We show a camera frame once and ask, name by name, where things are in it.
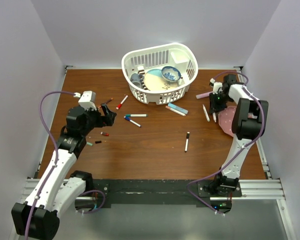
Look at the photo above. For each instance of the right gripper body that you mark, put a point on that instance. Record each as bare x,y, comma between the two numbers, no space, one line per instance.
219,101

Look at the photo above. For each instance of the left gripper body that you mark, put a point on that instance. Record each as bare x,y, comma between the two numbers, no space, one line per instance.
94,119

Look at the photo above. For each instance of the red marker pen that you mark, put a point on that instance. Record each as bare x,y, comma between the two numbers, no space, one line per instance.
122,102

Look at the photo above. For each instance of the pink purple highlighter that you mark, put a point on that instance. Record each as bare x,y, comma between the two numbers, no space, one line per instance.
203,95

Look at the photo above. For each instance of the blue marker pen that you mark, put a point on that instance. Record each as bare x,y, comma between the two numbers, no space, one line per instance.
133,122

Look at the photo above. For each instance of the red marker cap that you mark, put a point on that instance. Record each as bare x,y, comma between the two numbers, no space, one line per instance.
104,134

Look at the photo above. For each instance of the green marker pen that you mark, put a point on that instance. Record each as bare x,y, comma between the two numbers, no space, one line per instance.
136,115

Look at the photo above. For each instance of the black marker pen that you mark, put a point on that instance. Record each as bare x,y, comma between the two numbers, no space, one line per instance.
187,142

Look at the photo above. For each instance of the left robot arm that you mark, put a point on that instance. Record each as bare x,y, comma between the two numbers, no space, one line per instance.
39,215

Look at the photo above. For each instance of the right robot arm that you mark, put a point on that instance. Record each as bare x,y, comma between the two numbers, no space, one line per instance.
247,126

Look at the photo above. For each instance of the white grey pen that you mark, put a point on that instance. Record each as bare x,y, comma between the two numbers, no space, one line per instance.
205,112

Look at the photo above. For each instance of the thin red pen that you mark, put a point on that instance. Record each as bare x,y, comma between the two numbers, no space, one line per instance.
106,102

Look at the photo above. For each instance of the pink dotted plate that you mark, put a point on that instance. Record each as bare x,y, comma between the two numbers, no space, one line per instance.
225,119

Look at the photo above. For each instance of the blue highlighter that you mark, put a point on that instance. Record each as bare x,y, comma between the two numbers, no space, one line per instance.
180,109

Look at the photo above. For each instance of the grey mug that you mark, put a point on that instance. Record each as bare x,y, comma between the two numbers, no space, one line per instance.
137,79

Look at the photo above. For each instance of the blue patterned bowl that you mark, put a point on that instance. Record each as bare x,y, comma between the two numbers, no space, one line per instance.
170,74

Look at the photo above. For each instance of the striped cup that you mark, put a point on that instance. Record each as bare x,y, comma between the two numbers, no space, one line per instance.
141,72

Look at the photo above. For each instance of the cream and blue plate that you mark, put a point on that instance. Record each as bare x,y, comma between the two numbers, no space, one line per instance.
156,83

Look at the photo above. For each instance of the white plastic basket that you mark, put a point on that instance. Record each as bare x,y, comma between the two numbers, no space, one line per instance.
173,54

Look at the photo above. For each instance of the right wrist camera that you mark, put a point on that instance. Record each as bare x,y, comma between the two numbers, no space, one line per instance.
217,87

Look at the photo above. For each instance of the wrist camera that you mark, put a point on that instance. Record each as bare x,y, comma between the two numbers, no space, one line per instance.
217,87
87,100

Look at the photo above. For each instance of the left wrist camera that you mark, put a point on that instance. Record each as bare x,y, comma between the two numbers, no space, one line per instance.
87,100

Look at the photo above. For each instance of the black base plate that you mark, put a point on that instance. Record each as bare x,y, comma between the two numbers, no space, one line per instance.
166,192

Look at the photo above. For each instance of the aluminium frame rail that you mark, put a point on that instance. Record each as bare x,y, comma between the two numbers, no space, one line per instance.
266,189

